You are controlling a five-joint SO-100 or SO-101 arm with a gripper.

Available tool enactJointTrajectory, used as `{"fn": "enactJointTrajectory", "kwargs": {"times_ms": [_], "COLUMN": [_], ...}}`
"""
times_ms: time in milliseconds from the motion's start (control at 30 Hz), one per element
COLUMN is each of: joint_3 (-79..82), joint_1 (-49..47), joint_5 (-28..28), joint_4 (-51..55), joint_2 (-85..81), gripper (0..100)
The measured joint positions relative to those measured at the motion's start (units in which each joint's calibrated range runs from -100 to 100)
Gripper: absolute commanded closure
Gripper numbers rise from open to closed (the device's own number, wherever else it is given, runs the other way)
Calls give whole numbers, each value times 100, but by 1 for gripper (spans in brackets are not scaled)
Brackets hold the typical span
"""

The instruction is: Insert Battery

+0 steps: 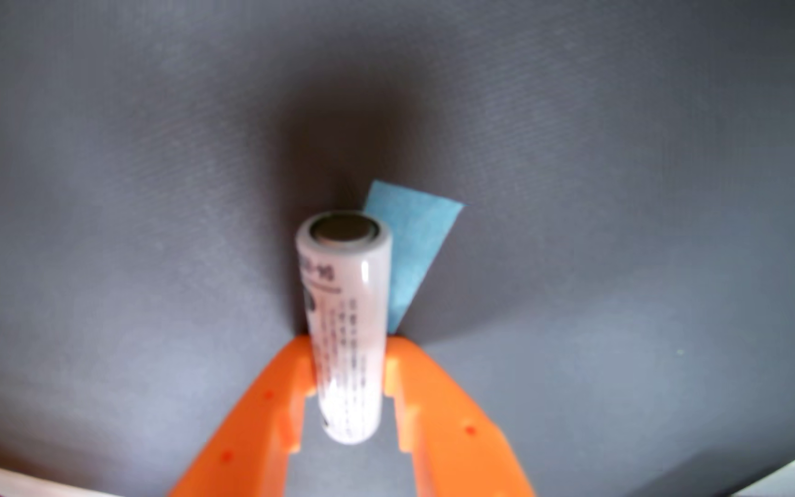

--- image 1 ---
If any white cylindrical battery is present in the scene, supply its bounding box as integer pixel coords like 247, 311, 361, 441
294, 210, 393, 445

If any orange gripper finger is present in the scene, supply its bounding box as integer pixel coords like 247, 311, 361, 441
383, 335, 536, 497
168, 334, 318, 497

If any blue tape piece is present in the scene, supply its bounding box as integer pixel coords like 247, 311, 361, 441
362, 180, 465, 335

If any dark grey table mat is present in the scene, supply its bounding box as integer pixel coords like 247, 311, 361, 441
0, 0, 795, 497

